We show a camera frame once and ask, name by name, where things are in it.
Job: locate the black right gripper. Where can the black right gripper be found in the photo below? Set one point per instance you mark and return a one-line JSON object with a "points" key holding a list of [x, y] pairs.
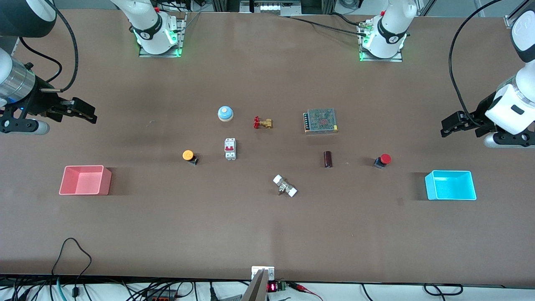
{"points": [[40, 101]]}

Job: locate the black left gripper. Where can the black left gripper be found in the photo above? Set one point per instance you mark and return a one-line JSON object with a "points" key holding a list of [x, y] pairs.
{"points": [[479, 112]]}

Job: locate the red push button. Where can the red push button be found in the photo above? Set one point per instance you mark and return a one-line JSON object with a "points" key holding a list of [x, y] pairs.
{"points": [[385, 158]]}

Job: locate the yellow push button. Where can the yellow push button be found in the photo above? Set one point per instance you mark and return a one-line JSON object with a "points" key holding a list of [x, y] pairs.
{"points": [[188, 155]]}

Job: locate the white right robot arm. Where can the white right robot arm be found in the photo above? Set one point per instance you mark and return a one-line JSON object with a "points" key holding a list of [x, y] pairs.
{"points": [[152, 39]]}

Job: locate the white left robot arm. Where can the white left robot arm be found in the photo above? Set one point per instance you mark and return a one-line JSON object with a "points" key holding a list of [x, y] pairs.
{"points": [[386, 37]]}

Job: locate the cyan plastic box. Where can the cyan plastic box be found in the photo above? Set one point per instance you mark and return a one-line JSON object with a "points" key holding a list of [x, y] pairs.
{"points": [[451, 188]]}

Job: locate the pink plastic box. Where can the pink plastic box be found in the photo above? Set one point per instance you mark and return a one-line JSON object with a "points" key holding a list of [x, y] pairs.
{"points": [[85, 184]]}

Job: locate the dark brown cylinder capacitor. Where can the dark brown cylinder capacitor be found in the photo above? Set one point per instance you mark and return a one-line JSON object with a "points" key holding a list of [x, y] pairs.
{"points": [[328, 159]]}

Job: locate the metal mesh power supply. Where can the metal mesh power supply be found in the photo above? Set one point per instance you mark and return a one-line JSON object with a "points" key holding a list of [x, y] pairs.
{"points": [[322, 121]]}

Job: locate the blue call bell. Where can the blue call bell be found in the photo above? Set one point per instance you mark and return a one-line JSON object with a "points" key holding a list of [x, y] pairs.
{"points": [[225, 113]]}

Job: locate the white circuit breaker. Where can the white circuit breaker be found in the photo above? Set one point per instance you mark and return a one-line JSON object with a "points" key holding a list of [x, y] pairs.
{"points": [[230, 149]]}

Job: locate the metal fitting white ends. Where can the metal fitting white ends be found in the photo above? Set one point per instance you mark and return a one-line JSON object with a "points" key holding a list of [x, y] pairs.
{"points": [[284, 186]]}

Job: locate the metal rack device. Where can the metal rack device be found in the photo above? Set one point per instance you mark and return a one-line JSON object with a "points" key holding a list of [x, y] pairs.
{"points": [[271, 7]]}

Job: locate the red digit display module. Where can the red digit display module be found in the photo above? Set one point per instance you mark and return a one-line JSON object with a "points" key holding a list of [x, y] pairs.
{"points": [[271, 287]]}

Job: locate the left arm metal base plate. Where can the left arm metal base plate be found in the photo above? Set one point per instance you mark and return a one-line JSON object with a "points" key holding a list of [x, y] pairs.
{"points": [[397, 59]]}

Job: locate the aluminium frame profile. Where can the aluminium frame profile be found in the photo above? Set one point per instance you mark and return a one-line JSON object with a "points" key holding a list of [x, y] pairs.
{"points": [[509, 21]]}

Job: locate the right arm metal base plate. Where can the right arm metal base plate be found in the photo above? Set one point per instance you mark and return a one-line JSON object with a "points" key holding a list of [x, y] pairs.
{"points": [[180, 37]]}

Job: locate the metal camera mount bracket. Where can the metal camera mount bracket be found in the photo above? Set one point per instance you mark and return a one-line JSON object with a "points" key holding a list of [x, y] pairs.
{"points": [[259, 288]]}

